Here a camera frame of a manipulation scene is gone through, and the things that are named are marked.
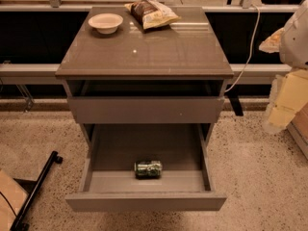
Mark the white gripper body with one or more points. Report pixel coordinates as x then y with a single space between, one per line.
295 42

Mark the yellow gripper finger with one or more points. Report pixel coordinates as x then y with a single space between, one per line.
271 43
288 95

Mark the green soda can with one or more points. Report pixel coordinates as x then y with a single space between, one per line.
148 169

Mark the grey drawer cabinet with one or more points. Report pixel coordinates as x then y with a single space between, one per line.
183 59

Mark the open grey middle drawer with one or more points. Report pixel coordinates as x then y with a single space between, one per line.
109 184

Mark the closed grey top drawer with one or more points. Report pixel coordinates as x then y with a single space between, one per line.
139 110

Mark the cardboard box right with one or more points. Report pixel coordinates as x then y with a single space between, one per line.
299 130

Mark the brown yellow chip bag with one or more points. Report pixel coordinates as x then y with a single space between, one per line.
151 13

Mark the white paper bowl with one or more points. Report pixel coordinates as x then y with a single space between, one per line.
105 23

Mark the metal railing beam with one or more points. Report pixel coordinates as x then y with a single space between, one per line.
44 74

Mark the cardboard piece lower left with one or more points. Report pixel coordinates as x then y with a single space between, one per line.
12 198

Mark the black metal stand leg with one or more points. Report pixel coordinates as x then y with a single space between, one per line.
32 188

